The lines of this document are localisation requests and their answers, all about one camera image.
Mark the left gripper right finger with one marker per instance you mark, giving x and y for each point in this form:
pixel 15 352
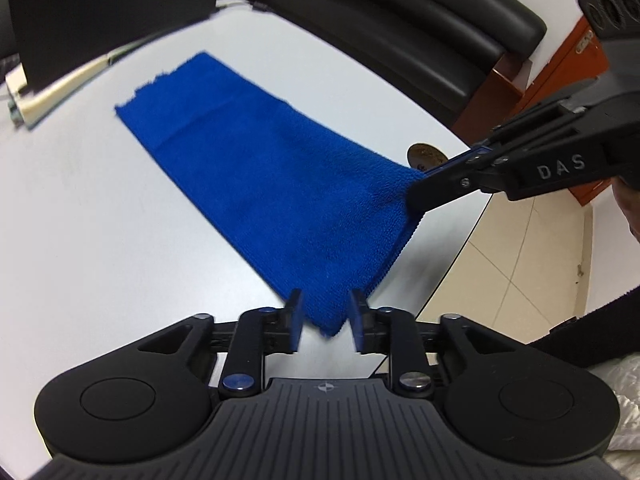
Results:
pixel 361 321

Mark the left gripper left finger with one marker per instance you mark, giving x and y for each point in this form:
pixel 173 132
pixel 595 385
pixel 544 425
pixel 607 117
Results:
pixel 293 319

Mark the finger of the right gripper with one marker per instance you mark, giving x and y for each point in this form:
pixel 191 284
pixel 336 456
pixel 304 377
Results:
pixel 469 157
pixel 443 186

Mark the blue towel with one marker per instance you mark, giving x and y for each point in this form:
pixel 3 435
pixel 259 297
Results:
pixel 305 207

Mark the person's right hand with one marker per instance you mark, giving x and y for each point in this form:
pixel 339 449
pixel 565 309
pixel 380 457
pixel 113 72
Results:
pixel 628 199

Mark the brass round desk grommet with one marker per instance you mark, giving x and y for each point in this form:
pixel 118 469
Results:
pixel 425 157

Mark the black leather chair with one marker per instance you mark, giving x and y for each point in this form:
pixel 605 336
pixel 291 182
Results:
pixel 436 52

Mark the cream notebook with teal cover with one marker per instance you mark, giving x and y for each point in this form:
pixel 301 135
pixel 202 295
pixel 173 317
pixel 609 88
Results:
pixel 27 106

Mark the black laptop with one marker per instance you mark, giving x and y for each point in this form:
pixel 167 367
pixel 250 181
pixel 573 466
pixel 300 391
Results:
pixel 54 37

